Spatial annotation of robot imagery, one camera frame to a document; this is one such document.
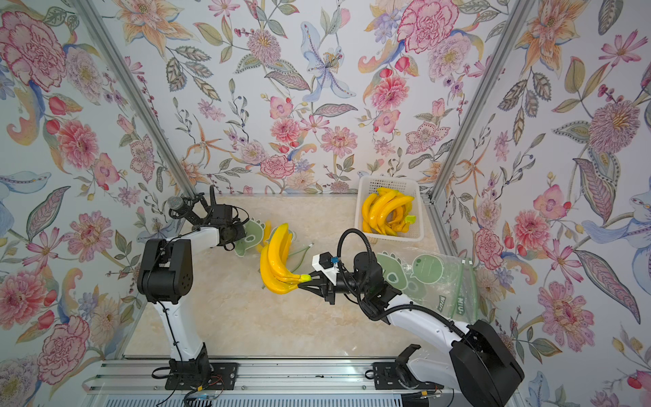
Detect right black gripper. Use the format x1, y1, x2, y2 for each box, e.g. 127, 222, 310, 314
304, 270, 376, 305

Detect zip-top bag bananas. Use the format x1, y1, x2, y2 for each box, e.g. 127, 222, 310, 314
234, 219, 315, 274
377, 252, 480, 324

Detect yellow banana bunch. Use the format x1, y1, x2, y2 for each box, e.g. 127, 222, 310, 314
259, 223, 312, 295

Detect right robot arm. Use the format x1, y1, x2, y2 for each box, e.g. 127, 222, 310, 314
298, 228, 525, 406

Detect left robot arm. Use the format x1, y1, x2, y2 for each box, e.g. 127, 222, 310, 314
137, 186, 249, 363

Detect black microphone tripod stand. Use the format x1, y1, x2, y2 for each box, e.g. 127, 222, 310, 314
166, 193, 208, 227

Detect white plastic basket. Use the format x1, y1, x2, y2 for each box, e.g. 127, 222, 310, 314
354, 176, 427, 243

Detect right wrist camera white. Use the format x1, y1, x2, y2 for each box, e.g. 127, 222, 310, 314
312, 252, 339, 286

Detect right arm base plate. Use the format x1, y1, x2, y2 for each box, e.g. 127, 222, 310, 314
364, 344, 444, 391

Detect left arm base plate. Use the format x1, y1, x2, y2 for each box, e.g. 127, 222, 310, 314
164, 344, 239, 391

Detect aluminium front rail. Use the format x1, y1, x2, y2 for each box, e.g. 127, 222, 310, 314
82, 358, 470, 406

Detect left corner aluminium post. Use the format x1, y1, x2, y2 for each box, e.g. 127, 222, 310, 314
71, 0, 197, 197

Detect corner aluminium post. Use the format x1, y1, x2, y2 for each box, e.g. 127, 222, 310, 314
428, 1, 535, 205
71, 0, 197, 197

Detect right corner aluminium post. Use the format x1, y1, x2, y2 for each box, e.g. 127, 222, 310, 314
428, 1, 535, 205

